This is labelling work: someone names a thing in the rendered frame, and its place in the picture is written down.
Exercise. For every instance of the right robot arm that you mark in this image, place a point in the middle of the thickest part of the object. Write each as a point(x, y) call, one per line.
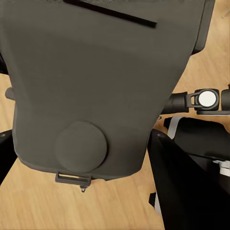
point(206, 102)

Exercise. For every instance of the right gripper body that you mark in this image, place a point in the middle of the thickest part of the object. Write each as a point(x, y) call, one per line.
point(169, 107)

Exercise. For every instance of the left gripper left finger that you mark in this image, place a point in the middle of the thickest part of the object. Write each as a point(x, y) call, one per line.
point(7, 154)

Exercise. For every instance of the digital camera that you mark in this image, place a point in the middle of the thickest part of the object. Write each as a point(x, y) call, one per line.
point(91, 77)

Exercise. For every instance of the camera tripod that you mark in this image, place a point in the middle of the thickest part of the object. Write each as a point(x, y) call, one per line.
point(9, 95)

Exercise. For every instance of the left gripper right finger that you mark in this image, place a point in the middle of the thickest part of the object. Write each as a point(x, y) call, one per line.
point(189, 198)

